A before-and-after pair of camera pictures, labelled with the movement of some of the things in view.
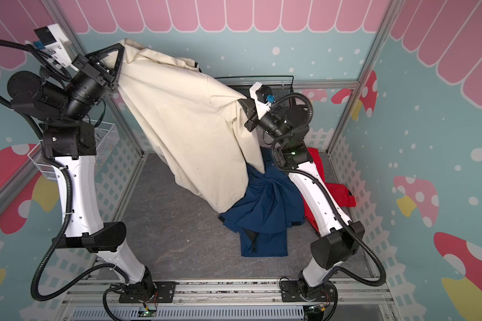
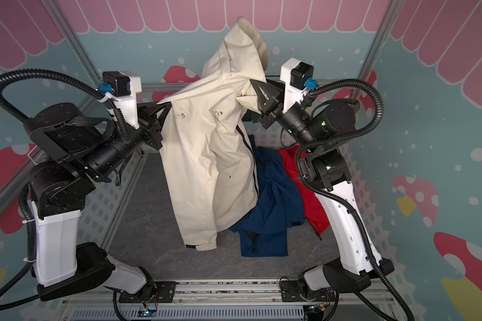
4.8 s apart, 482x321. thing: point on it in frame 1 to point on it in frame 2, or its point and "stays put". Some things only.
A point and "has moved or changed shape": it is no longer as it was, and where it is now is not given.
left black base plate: x=150 y=291 stays put
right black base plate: x=292 y=291 stays put
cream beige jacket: x=200 y=130 has moved or changed shape
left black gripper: x=92 y=61 to x=148 y=126
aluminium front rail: x=234 y=300 stays put
